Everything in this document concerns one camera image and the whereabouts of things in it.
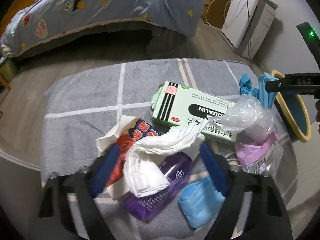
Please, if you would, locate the red white snack wrapper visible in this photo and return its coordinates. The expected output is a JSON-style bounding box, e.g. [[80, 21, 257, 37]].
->
[[95, 115, 161, 200]]

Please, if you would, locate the grey plaid blanket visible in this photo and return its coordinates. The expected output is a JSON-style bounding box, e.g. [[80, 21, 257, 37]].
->
[[41, 58, 298, 239]]

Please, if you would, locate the white cable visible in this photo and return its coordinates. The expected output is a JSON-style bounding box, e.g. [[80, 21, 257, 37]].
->
[[204, 0, 230, 30]]

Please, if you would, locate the black cable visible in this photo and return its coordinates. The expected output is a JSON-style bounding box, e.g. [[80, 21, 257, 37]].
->
[[243, 0, 266, 71]]

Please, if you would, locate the green white medicine box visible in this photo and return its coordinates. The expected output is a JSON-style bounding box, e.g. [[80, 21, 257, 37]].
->
[[150, 81, 238, 145]]

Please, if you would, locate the white tissue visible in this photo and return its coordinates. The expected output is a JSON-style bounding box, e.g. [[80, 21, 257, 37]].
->
[[123, 120, 208, 198]]

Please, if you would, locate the wooden nightstand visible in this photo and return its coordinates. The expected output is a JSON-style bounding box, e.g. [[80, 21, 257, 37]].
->
[[201, 0, 230, 29]]

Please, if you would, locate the teal blue glove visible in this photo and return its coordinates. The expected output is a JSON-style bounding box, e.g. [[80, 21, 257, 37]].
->
[[239, 73, 259, 99]]

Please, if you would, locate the pink mask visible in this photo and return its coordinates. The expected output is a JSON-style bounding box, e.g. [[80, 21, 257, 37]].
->
[[235, 133, 284, 177]]

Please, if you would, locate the person's right hand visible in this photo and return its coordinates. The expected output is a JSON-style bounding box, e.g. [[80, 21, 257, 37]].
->
[[315, 100, 320, 134]]

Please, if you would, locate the wooden chair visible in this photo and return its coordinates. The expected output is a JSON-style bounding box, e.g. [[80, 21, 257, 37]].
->
[[0, 76, 12, 118]]

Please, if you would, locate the green storage box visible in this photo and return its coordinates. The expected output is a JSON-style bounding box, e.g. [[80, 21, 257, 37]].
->
[[0, 57, 17, 82]]

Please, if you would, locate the blue face mask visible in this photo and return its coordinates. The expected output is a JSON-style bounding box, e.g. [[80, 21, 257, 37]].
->
[[178, 176, 226, 229]]

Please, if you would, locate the white air purifier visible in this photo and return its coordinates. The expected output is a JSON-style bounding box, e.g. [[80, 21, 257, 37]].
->
[[222, 0, 279, 60]]

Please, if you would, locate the yellow rimmed teal trash bin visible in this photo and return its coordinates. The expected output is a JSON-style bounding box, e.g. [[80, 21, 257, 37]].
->
[[271, 69, 312, 144]]

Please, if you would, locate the clear plastic bag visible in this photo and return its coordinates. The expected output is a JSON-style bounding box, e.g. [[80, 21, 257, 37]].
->
[[212, 94, 274, 141]]

